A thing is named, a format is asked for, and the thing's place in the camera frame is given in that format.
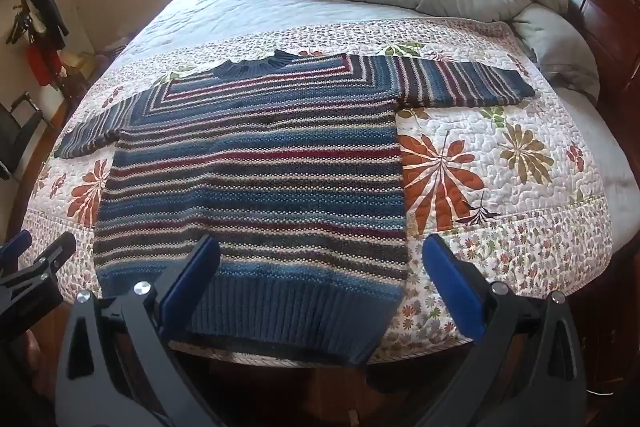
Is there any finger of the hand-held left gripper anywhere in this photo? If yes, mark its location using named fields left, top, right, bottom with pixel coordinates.
left=0, top=232, right=77, bottom=308
left=0, top=230, right=34, bottom=269

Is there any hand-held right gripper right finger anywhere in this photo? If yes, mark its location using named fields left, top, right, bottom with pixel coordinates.
left=422, top=234, right=588, bottom=427

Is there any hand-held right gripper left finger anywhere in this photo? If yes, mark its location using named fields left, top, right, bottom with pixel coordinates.
left=55, top=234, right=223, bottom=427

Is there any striped knit sweater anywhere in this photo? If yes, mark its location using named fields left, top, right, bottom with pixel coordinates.
left=54, top=49, right=537, bottom=365

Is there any coat rack with dark clothes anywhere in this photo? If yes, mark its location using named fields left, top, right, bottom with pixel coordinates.
left=5, top=0, right=71, bottom=50

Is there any floral quilted bedspread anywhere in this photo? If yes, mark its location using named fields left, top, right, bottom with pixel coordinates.
left=20, top=19, right=613, bottom=365

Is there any black chair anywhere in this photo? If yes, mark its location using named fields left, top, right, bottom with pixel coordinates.
left=0, top=92, right=53, bottom=180

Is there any red garment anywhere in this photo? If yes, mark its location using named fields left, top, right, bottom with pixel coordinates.
left=25, top=42, right=63, bottom=88

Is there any dark wooden headboard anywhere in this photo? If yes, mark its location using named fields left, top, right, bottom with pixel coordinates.
left=467, top=0, right=640, bottom=228

